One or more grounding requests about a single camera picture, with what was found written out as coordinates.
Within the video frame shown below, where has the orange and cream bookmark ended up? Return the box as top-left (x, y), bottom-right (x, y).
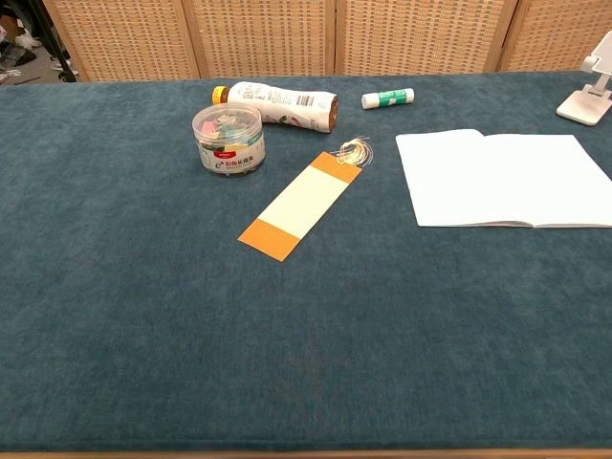
top-left (237, 137), bottom-right (377, 263)

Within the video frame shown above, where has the white notebook with brown spine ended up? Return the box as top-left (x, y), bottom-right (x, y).
top-left (395, 128), bottom-right (612, 229)

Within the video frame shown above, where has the clear tub of binder clips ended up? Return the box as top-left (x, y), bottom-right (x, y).
top-left (191, 103), bottom-right (266, 177)

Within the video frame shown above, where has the white bottle with yellow cap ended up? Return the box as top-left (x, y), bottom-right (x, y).
top-left (211, 80), bottom-right (339, 135)

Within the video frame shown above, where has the teal blue table cloth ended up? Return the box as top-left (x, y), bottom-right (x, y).
top-left (0, 70), bottom-right (612, 453)

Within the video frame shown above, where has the white and green glue stick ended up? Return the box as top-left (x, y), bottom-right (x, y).
top-left (361, 87), bottom-right (416, 111)

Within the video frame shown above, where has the wicker folding screen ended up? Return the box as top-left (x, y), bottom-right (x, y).
top-left (41, 0), bottom-right (612, 82)

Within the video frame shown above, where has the white phone stand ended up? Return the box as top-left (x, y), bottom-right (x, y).
top-left (556, 36), bottom-right (612, 127)

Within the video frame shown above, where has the black tripod stand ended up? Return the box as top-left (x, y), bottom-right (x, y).
top-left (28, 0), bottom-right (78, 83)

